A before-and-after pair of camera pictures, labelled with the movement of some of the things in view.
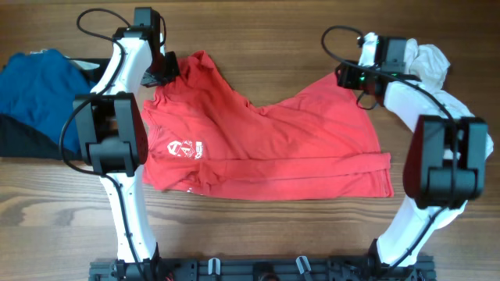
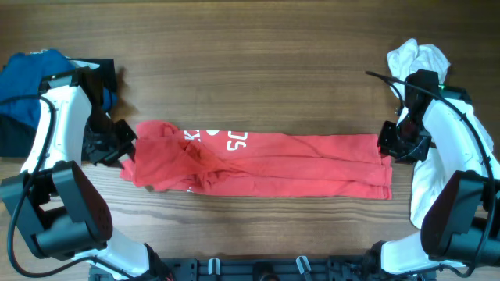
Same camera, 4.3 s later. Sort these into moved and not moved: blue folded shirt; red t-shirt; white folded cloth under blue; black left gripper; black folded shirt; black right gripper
Moved: red t-shirt; black right gripper; black left gripper
Not moved: white folded cloth under blue; black folded shirt; blue folded shirt
